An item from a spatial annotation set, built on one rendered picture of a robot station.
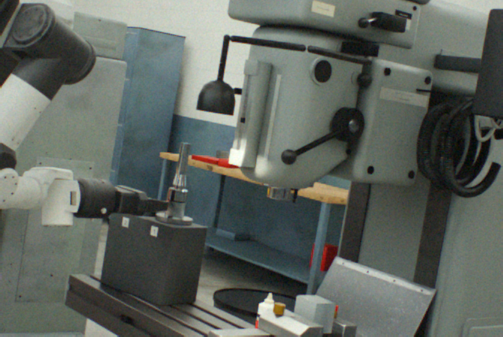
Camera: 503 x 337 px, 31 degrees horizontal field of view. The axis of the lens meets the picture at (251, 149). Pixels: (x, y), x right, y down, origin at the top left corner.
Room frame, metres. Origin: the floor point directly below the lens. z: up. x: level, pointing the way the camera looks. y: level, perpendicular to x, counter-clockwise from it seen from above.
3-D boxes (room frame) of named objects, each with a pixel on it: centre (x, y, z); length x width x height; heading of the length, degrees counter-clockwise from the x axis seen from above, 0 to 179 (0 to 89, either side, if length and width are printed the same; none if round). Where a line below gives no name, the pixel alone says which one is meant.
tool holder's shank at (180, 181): (2.17, 0.16, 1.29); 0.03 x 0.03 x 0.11
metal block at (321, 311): (1.75, -0.17, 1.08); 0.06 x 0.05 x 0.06; 38
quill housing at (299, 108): (1.88, -0.07, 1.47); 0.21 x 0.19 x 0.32; 40
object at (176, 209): (2.17, 0.16, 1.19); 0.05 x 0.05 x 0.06
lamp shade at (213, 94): (1.72, 0.08, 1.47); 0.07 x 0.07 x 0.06
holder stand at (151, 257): (2.20, 0.20, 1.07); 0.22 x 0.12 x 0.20; 51
